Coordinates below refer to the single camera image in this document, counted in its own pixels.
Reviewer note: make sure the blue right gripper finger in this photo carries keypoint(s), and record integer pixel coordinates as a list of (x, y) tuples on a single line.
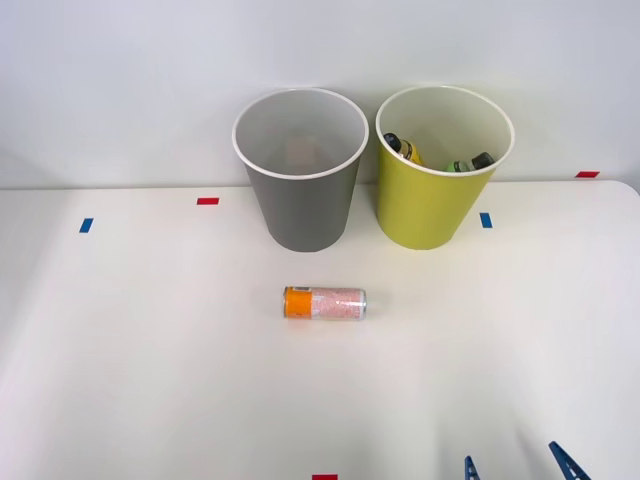
[(567, 465), (471, 470)]

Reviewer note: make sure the green label bottle black cap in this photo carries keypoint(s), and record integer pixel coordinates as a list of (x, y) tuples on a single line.
[(467, 164)]

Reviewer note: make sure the orange and pink drink can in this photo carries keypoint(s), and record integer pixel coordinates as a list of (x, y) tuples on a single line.
[(325, 303)]

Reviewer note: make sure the yellow label bottle black cap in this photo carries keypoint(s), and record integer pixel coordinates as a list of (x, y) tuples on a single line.
[(407, 150)]

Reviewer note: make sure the grey plastic waste bin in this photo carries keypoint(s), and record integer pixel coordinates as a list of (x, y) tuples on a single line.
[(305, 210)]

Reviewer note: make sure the yellow-green plastic waste bin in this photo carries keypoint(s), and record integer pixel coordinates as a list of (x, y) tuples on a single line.
[(425, 205)]

